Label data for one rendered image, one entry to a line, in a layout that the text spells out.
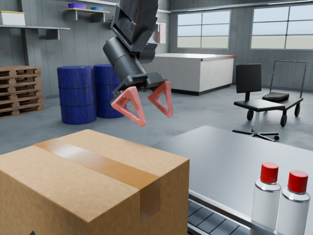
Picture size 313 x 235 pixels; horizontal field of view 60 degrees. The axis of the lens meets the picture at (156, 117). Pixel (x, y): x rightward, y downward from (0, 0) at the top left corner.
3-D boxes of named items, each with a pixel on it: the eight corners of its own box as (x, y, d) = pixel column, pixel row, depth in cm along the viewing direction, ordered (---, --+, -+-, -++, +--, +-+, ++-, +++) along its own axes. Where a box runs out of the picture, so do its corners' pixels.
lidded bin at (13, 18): (17, 26, 567) (16, 13, 560) (26, 25, 544) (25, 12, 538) (-6, 25, 533) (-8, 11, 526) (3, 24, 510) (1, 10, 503)
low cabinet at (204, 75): (167, 79, 1008) (168, 53, 983) (234, 86, 856) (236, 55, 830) (128, 86, 853) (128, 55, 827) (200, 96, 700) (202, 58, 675)
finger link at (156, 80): (186, 107, 62) (166, 72, 64) (168, 113, 56) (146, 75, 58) (167, 121, 66) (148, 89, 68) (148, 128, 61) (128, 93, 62)
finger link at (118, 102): (168, 113, 57) (146, 75, 58) (146, 119, 51) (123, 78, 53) (149, 127, 61) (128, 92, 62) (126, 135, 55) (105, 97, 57)
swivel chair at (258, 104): (284, 138, 392) (294, 65, 364) (272, 153, 340) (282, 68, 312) (239, 130, 429) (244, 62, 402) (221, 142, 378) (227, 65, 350)
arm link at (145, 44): (118, 3, 57) (143, 30, 54) (153, 8, 65) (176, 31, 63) (96, 48, 63) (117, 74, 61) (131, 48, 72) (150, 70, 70)
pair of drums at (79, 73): (54, 120, 481) (48, 66, 456) (107, 107, 575) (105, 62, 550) (81, 128, 436) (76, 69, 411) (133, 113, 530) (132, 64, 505)
